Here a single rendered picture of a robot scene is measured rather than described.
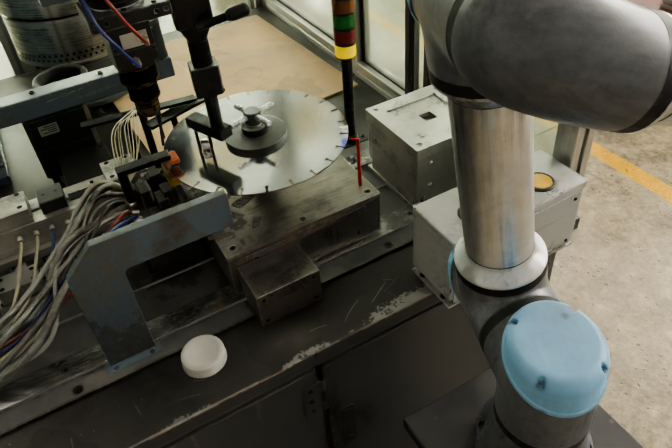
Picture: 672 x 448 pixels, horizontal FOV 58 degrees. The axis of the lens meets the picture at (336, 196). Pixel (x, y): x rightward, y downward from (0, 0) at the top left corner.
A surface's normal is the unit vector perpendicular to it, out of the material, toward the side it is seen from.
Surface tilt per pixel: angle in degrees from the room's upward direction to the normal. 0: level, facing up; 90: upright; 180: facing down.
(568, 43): 61
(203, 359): 0
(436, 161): 90
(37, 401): 0
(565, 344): 7
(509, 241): 90
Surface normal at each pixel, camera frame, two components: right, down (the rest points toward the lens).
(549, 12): -0.25, -0.12
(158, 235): 0.50, 0.53
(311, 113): -0.07, -0.77
